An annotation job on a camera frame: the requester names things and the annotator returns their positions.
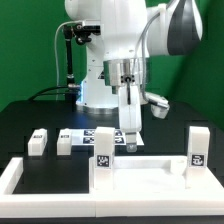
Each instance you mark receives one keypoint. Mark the white marker base plate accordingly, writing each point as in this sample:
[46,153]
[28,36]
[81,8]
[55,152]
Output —
[86,137]

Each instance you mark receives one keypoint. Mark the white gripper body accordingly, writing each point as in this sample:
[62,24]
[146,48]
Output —
[129,109]

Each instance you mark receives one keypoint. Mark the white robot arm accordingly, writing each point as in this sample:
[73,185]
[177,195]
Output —
[120,36]

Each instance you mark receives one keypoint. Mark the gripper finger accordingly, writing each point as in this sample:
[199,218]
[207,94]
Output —
[131,142]

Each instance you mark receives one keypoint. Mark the white U-shaped fence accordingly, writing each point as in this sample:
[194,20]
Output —
[14,205]

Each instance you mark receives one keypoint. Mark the white desk tabletop tray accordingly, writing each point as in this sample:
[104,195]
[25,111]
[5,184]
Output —
[138,177]

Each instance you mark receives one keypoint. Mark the silver camera on mount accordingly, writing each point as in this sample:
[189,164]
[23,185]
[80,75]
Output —
[92,26]

